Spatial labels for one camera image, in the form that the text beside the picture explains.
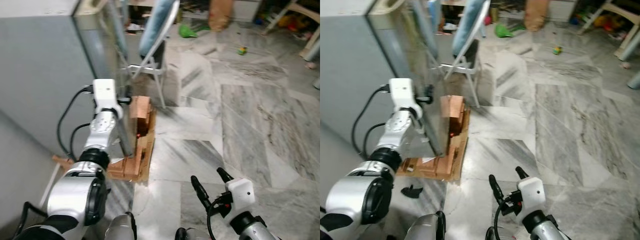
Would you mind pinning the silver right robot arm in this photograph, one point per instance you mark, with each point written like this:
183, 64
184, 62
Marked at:
252, 227
547, 227

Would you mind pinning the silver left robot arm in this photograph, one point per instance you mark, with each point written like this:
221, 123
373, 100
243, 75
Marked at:
75, 192
350, 197

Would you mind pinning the wooden fridge stand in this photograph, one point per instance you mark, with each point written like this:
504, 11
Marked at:
140, 130
452, 135

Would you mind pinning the grey fridge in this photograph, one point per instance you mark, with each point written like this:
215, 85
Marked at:
345, 70
35, 75

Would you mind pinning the metal chair with blue cushion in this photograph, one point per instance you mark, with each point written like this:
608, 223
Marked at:
470, 27
156, 30

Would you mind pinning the silver left robot leg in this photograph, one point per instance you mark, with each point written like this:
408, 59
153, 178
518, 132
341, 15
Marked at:
425, 227
120, 227

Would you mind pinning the small black floor object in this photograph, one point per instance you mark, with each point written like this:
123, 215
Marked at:
412, 191

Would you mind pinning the green plastic toy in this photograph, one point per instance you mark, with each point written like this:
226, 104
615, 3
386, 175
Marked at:
187, 31
503, 31

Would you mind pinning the small yellow green toy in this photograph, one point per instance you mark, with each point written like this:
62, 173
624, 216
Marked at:
557, 50
242, 50

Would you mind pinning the brown paper bag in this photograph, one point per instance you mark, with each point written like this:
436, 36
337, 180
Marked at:
220, 15
535, 15

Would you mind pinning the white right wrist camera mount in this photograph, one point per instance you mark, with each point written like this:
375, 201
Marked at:
531, 192
241, 194

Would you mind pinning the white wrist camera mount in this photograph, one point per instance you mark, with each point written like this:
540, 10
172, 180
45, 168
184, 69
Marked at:
241, 194
531, 192
401, 92
106, 92

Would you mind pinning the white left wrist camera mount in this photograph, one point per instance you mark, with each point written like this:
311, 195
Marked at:
106, 92
401, 92

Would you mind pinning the light wooden furniture frame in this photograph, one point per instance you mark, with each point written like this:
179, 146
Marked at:
625, 22
306, 20

